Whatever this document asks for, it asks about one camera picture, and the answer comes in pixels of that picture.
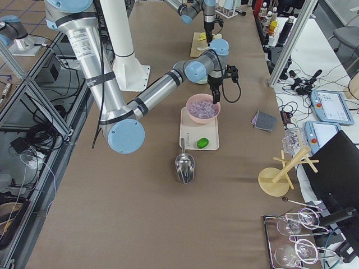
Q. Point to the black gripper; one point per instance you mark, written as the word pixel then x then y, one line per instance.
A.
pixel 214 83
pixel 207 26

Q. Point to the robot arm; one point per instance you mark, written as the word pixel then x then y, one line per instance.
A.
pixel 188 13
pixel 101 40

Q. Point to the mint green bowl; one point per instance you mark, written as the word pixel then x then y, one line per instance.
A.
pixel 202 82

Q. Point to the pink bowl with ice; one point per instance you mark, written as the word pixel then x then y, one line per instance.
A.
pixel 201 108

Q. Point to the metal ice scoop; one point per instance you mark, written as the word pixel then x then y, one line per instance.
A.
pixel 185 165

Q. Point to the yellow plastic knife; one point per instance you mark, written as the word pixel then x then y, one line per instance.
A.
pixel 202 38

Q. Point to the yellow lemon slice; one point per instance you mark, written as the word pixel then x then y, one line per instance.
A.
pixel 202 35

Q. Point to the wooden cutting board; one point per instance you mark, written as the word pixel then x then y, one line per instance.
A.
pixel 199 44

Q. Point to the cream plastic tray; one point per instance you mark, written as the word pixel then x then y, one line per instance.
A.
pixel 192 132

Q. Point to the green lime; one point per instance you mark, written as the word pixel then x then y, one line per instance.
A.
pixel 202 143

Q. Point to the grey folded cloth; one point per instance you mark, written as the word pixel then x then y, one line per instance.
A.
pixel 264 121

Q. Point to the black water bottle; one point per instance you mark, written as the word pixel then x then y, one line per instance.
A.
pixel 285 30

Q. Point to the wooden mug tree stand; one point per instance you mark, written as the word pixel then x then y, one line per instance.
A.
pixel 276 182

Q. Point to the blue teach pendant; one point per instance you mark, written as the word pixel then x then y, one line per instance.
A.
pixel 319 133
pixel 331 106

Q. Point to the black monitor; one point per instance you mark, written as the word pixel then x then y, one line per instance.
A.
pixel 336 182

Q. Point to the wine glass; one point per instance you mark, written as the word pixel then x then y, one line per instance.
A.
pixel 303 252
pixel 292 223

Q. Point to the white wire cup rack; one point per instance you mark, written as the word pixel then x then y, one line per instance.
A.
pixel 229 9

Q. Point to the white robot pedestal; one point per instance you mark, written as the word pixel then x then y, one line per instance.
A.
pixel 131 75

